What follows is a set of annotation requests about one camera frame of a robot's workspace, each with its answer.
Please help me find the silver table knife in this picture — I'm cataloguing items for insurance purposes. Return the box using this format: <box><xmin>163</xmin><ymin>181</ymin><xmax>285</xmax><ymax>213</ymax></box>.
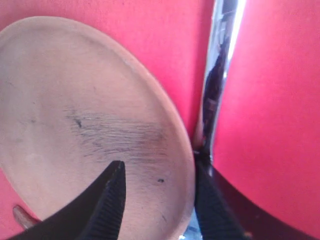
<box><xmin>178</xmin><ymin>0</ymin><xmax>247</xmax><ymax>240</ymax></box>

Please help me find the brown wooden plate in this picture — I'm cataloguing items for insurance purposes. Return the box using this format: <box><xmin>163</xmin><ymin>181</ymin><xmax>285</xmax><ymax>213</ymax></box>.
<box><xmin>0</xmin><ymin>16</ymin><xmax>195</xmax><ymax>240</ymax></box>

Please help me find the red scalloped placemat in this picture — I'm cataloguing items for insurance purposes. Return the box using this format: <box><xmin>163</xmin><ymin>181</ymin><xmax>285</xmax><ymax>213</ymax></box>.
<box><xmin>0</xmin><ymin>0</ymin><xmax>320</xmax><ymax>238</ymax></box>

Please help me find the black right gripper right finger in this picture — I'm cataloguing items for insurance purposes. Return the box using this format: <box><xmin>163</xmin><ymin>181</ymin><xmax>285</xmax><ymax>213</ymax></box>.
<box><xmin>194</xmin><ymin>152</ymin><xmax>313</xmax><ymax>240</ymax></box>

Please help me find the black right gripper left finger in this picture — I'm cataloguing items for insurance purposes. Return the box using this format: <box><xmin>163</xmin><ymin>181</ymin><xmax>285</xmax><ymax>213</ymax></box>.
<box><xmin>12</xmin><ymin>161</ymin><xmax>126</xmax><ymax>240</ymax></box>

